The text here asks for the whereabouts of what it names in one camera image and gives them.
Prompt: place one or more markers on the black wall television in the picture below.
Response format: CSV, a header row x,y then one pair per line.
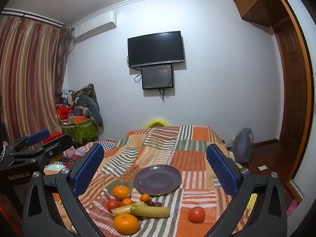
x,y
155,49

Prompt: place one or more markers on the red box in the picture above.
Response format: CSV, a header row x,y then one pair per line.
x,y
52,137

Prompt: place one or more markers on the pink doll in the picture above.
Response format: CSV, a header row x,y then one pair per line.
x,y
69,152

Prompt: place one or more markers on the white air conditioner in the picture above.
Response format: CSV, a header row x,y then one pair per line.
x,y
96,28

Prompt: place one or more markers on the striped brown curtain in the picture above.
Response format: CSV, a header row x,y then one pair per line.
x,y
29,74

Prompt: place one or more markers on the pink slipper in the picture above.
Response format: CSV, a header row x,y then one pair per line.
x,y
292,206

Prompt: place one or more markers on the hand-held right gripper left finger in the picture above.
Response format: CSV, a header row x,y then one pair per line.
x,y
87,170

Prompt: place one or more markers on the small red tomato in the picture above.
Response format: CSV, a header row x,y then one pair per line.
x,y
113,205

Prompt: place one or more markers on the small tangerine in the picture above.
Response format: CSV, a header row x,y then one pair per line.
x,y
127,202
145,197

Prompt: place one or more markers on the white paper slip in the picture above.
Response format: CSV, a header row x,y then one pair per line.
x,y
263,167

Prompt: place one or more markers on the grey-blue bag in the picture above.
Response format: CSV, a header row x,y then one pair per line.
x,y
243,145

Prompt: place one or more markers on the dark patterned cushion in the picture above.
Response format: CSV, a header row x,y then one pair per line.
x,y
87,90

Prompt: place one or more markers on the red mesh bag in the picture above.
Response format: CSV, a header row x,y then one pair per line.
x,y
64,112

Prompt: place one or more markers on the black-white checkered cloth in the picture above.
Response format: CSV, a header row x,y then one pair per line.
x,y
108,144

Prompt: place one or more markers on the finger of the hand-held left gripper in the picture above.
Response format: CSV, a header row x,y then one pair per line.
x,y
37,136
59,145

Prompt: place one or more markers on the wooden wall cabinet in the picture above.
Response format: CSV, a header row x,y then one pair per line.
x,y
256,2

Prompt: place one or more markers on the large red tomato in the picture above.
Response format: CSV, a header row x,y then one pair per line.
x,y
196,214

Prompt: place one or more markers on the yellow-green banana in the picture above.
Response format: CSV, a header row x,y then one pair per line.
x,y
122,210
153,211

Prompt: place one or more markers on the purple plate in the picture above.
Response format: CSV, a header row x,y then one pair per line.
x,y
158,180

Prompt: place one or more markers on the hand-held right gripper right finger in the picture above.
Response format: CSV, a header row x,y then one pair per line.
x,y
221,170

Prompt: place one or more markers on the grey plush toy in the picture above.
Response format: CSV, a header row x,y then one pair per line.
x,y
92,108

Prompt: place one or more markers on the medium orange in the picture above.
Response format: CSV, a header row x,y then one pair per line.
x,y
121,192

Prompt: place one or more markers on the striped patchwork blanket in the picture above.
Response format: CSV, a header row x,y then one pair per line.
x,y
192,158

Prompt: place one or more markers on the wooden door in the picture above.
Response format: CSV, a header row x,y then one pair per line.
x,y
291,84

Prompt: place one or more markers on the large orange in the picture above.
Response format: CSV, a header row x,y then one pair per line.
x,y
126,223

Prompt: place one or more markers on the green storage box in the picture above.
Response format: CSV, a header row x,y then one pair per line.
x,y
82,130

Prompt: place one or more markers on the small black wall monitor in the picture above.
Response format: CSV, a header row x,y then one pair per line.
x,y
158,77

